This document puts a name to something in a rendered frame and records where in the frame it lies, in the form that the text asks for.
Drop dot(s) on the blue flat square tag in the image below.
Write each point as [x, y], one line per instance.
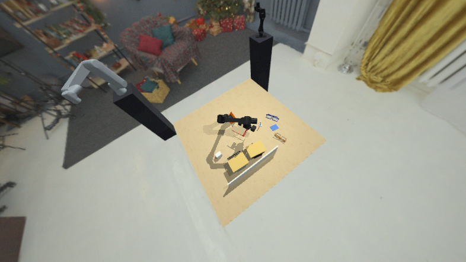
[274, 127]

